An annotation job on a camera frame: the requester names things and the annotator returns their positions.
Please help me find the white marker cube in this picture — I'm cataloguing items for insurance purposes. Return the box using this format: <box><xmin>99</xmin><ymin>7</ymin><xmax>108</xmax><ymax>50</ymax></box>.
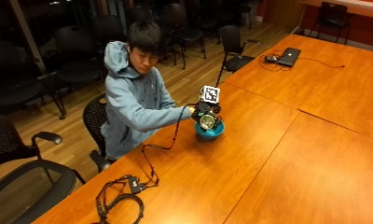
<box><xmin>198</xmin><ymin>85</ymin><xmax>222</xmax><ymax>105</ymax></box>

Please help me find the small black box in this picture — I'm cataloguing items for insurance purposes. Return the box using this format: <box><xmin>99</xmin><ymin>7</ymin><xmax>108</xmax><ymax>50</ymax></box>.
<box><xmin>127</xmin><ymin>175</ymin><xmax>145</xmax><ymax>194</ymax></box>

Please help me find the round silver can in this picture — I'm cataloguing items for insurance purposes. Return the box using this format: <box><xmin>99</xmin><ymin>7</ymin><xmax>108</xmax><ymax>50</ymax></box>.
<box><xmin>198</xmin><ymin>114</ymin><xmax>217</xmax><ymax>131</ymax></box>

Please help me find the black mesh office chair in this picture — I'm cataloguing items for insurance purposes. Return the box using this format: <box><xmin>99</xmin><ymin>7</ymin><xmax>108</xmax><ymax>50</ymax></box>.
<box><xmin>0</xmin><ymin>114</ymin><xmax>65</xmax><ymax>173</ymax></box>
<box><xmin>0</xmin><ymin>159</ymin><xmax>87</xmax><ymax>224</ymax></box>
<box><xmin>81</xmin><ymin>92</ymin><xmax>119</xmax><ymax>174</ymax></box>

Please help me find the black chair with armrests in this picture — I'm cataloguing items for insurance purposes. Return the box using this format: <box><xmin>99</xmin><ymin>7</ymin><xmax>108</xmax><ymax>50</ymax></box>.
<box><xmin>214</xmin><ymin>24</ymin><xmax>264</xmax><ymax>89</ymax></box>

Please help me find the blue bowl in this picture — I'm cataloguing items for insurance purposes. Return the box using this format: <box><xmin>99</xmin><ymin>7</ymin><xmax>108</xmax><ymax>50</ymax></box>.
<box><xmin>194</xmin><ymin>119</ymin><xmax>226</xmax><ymax>140</ymax></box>

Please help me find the the person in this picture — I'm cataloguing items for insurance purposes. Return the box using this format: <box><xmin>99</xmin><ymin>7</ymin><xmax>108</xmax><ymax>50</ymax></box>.
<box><xmin>100</xmin><ymin>20</ymin><xmax>196</xmax><ymax>161</ymax></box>

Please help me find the black laptop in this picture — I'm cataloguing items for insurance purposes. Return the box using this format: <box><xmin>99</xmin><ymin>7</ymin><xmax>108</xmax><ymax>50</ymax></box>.
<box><xmin>274</xmin><ymin>47</ymin><xmax>304</xmax><ymax>68</ymax></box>

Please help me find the black glove cable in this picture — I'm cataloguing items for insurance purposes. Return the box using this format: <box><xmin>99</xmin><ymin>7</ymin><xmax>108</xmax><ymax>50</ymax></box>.
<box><xmin>140</xmin><ymin>103</ymin><xmax>196</xmax><ymax>189</ymax></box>

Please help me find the coiled black cable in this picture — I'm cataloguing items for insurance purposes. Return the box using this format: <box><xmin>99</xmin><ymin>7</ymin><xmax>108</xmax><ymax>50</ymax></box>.
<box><xmin>95</xmin><ymin>174</ymin><xmax>147</xmax><ymax>224</ymax></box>

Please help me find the thin black laptop cable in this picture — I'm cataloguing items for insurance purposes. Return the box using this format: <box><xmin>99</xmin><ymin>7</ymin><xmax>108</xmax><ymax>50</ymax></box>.
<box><xmin>257</xmin><ymin>49</ymin><xmax>346</xmax><ymax>73</ymax></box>

